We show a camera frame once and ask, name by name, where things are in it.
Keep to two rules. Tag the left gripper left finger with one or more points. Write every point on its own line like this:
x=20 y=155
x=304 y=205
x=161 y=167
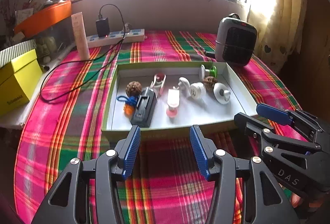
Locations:
x=67 y=201

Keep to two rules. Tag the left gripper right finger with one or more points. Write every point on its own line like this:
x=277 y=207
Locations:
x=264 y=201

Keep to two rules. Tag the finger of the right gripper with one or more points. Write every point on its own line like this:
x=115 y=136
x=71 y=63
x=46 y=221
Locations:
x=266 y=136
x=274 y=114

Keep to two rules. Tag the white smiley round hook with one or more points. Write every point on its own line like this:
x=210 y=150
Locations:
x=221 y=93

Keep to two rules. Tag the pink nail clipper case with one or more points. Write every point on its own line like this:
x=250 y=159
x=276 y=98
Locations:
x=173 y=102

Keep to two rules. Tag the black battery charger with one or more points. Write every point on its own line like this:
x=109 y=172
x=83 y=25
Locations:
x=144 y=110

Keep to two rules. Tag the right hand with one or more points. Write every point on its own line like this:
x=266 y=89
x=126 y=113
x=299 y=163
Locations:
x=298 y=201

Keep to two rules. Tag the brown walnut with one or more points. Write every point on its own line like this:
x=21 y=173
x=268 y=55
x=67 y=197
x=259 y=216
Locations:
x=209 y=83

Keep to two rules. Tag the grey black space heater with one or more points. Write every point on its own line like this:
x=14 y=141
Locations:
x=235 y=41

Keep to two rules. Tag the white green spool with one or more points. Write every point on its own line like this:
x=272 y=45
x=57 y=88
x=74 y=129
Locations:
x=204 y=72

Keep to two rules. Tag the white mushroom hook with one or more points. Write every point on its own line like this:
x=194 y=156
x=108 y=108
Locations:
x=183 y=86

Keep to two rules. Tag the plaid pink green blanket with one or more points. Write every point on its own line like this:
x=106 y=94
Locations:
x=165 y=186

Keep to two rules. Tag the yellow heart curtain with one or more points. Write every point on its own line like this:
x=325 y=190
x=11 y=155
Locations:
x=279 y=24

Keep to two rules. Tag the green white shallow box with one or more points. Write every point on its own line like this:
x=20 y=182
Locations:
x=206 y=112

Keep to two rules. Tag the pink white clip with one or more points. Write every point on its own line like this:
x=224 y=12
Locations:
x=157 y=85

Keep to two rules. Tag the yellow box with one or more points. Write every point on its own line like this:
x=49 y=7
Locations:
x=19 y=78

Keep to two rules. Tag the striped white box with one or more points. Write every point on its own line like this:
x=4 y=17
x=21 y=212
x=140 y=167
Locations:
x=14 y=51

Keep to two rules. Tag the white power strip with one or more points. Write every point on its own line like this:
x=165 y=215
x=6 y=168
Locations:
x=134 y=35

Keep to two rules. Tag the black charger adapter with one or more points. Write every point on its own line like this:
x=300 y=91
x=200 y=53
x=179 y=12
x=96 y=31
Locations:
x=102 y=26

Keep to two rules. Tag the pink tall tube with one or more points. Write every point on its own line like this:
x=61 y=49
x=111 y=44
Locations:
x=80 y=36

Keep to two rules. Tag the orange tray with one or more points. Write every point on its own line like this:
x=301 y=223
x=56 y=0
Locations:
x=44 y=18

